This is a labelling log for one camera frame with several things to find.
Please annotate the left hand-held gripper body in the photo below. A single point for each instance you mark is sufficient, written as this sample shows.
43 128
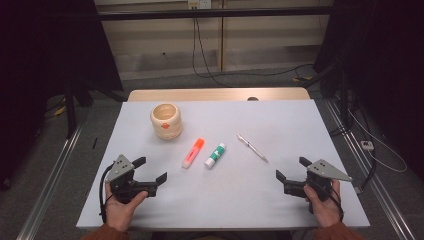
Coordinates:
120 166

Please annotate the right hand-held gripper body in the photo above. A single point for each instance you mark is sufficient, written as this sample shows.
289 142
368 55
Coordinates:
320 168

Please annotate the orange highlighter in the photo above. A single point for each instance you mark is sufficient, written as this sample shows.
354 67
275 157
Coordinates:
193 153

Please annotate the silver pen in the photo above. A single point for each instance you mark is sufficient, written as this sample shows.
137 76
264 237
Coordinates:
252 148

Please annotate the cream ribbed pen holder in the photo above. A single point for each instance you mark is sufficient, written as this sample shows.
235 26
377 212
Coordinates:
166 125

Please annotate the green white glue stick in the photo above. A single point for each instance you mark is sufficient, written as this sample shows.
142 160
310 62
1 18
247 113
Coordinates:
215 155

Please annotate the person's right hand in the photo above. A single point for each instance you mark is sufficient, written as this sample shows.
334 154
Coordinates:
322 211

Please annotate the person's left hand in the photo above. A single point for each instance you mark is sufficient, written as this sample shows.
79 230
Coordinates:
120 213

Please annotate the small black stick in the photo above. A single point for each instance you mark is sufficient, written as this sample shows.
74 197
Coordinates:
95 143

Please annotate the white power adapter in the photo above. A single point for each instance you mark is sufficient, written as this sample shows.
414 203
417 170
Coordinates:
367 145

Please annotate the black metal stand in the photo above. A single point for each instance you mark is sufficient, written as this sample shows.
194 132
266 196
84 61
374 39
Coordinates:
343 96
70 113

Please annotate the white table mat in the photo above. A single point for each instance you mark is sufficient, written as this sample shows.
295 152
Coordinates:
233 116

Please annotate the yellow tape piece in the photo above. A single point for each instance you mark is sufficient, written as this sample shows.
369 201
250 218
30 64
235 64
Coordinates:
60 111
301 79

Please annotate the wooden table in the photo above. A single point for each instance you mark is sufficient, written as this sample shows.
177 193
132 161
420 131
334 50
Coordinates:
200 94

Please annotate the black curtain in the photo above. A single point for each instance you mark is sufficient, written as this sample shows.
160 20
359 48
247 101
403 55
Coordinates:
383 66
40 66

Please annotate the black horizontal bar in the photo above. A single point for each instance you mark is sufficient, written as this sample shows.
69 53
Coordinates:
150 15

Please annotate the aluminium floor rail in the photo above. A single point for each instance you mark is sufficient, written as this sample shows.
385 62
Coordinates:
46 196
390 206

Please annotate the white wall outlet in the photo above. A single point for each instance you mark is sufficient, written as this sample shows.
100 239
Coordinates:
199 4

